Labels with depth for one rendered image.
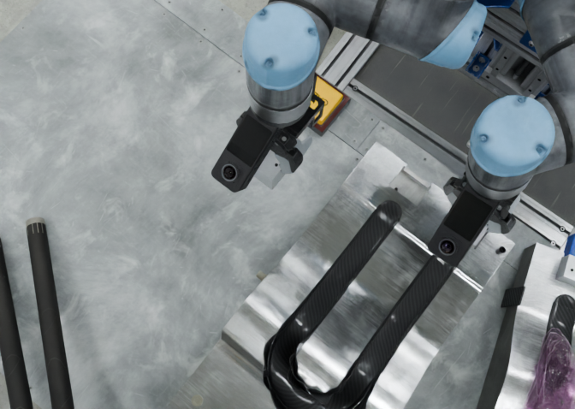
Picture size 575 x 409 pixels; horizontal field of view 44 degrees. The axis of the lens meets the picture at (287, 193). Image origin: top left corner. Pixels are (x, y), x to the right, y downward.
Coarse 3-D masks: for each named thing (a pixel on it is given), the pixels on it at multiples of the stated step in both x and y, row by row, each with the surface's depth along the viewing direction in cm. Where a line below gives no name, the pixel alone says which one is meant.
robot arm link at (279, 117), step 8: (248, 96) 82; (256, 104) 80; (304, 104) 80; (256, 112) 82; (264, 112) 80; (272, 112) 79; (280, 112) 79; (288, 112) 79; (296, 112) 80; (304, 112) 83; (272, 120) 82; (280, 120) 82; (288, 120) 82
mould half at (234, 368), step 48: (336, 192) 109; (384, 192) 108; (432, 192) 109; (336, 240) 107; (384, 240) 107; (288, 288) 102; (384, 288) 105; (480, 288) 105; (240, 336) 98; (336, 336) 100; (432, 336) 104; (192, 384) 103; (240, 384) 103; (336, 384) 97; (384, 384) 98
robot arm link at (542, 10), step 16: (528, 0) 75; (544, 0) 74; (560, 0) 72; (528, 16) 76; (544, 16) 74; (560, 16) 73; (544, 32) 74; (560, 32) 73; (544, 48) 74; (560, 48) 73
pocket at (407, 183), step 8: (400, 176) 112; (408, 176) 112; (416, 176) 111; (392, 184) 112; (400, 184) 112; (408, 184) 112; (416, 184) 112; (424, 184) 110; (400, 192) 111; (408, 192) 111; (416, 192) 111; (424, 192) 111; (416, 200) 111
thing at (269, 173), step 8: (272, 152) 103; (264, 160) 102; (272, 160) 102; (264, 168) 102; (272, 168) 102; (280, 168) 102; (256, 176) 106; (264, 176) 103; (272, 176) 102; (280, 176) 105; (264, 184) 107; (272, 184) 104
